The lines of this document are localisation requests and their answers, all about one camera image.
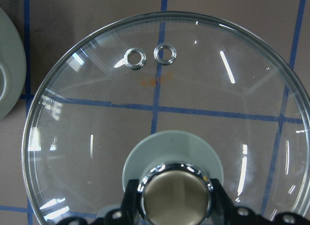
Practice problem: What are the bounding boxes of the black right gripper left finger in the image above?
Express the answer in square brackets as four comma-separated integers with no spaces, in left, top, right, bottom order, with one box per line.
[121,179,141,225]

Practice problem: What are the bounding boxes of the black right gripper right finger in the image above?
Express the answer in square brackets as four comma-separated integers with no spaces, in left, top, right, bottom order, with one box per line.
[210,178,233,225]

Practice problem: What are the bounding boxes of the glass pot lid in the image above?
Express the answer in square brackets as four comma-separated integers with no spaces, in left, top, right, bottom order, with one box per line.
[22,12,310,225]

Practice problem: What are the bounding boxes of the pale green cooking pot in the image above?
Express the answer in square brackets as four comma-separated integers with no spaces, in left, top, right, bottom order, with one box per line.
[0,9,27,118]

